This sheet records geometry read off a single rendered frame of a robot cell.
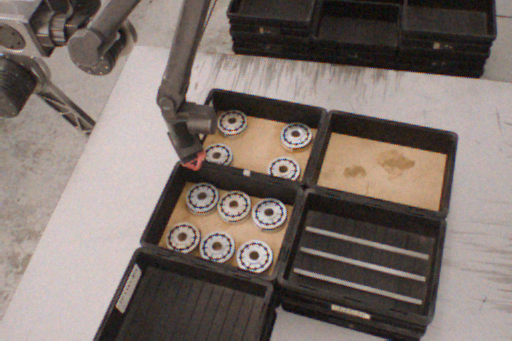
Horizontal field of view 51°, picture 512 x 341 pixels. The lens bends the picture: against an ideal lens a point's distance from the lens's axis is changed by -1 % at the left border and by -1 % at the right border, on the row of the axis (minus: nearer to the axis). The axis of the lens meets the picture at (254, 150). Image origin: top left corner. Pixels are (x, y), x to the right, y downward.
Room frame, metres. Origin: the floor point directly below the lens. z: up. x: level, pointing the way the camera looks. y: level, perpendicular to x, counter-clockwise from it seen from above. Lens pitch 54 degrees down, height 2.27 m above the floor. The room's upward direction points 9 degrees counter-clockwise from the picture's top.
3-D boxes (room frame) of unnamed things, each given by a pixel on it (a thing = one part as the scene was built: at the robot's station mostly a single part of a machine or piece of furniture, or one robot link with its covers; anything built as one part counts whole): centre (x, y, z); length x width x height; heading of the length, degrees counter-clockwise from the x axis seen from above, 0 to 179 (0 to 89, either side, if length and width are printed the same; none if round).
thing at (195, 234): (0.74, 0.25, 0.86); 0.10 x 0.10 x 0.01
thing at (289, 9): (2.07, -0.20, 0.37); 0.40 x 0.30 x 0.45; 70
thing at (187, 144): (0.87, 0.18, 1.17); 0.10 x 0.07 x 0.07; 21
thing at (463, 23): (1.80, -0.96, 0.37); 0.40 x 0.30 x 0.45; 70
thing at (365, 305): (0.59, -0.24, 0.92); 0.40 x 0.30 x 0.02; 65
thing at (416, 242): (0.59, -0.24, 0.87); 0.40 x 0.30 x 0.11; 65
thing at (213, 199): (0.87, 0.18, 0.86); 0.10 x 0.10 x 0.01
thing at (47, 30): (1.02, 0.42, 1.45); 0.09 x 0.08 x 0.12; 160
